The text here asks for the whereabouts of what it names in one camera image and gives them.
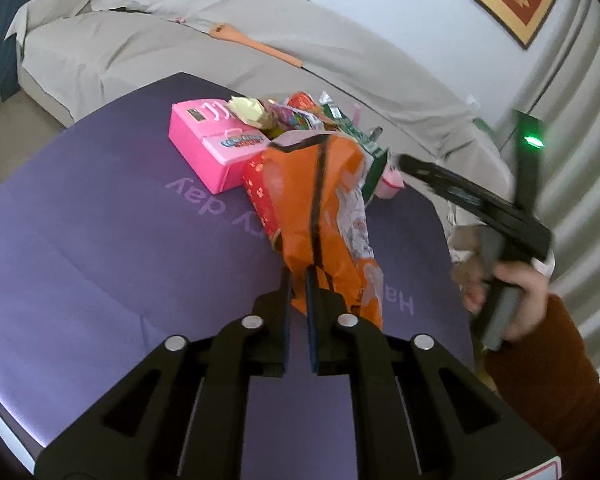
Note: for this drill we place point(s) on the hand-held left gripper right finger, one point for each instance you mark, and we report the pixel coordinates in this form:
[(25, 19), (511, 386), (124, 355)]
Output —
[(312, 310)]

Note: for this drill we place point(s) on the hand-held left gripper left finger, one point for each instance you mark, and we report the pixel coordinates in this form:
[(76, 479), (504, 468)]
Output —
[(286, 310)]

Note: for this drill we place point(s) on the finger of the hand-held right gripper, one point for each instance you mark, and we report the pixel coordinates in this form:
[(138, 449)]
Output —
[(450, 187)]

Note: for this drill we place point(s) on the orange printed bag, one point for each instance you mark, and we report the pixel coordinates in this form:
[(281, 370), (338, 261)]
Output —
[(325, 210)]

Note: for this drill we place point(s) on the person's right hand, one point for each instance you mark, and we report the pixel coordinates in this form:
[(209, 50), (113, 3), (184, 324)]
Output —
[(530, 300)]

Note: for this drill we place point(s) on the pink toy brush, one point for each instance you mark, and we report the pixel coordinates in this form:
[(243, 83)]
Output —
[(391, 182)]

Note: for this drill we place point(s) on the green cloth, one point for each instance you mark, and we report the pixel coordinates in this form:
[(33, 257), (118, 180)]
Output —
[(485, 130)]

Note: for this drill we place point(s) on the green drink carton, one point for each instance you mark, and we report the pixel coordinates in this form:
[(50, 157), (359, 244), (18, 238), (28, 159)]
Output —
[(365, 160)]

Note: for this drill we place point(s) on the white curtain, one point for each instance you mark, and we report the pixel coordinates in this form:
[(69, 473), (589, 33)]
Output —
[(580, 160)]

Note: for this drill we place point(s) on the red snack wrapper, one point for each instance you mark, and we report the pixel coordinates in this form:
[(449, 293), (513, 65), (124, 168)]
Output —
[(302, 102)]

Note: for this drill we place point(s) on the colourful crumpled wrapper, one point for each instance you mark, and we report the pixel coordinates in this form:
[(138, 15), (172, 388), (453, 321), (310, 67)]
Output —
[(287, 120)]

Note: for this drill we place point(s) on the pink toy box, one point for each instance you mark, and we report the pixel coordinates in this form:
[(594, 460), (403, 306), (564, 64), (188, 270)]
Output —
[(200, 150)]

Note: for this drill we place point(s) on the purple printed mat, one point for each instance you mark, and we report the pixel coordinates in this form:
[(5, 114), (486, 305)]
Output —
[(105, 260)]

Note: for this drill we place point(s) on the orange back scratcher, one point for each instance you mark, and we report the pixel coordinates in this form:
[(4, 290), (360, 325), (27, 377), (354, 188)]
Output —
[(250, 42)]

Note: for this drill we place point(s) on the grey covered sofa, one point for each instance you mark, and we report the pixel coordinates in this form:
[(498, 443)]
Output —
[(155, 55)]

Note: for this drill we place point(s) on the dark blue cushion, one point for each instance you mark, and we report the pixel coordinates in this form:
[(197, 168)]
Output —
[(10, 35)]

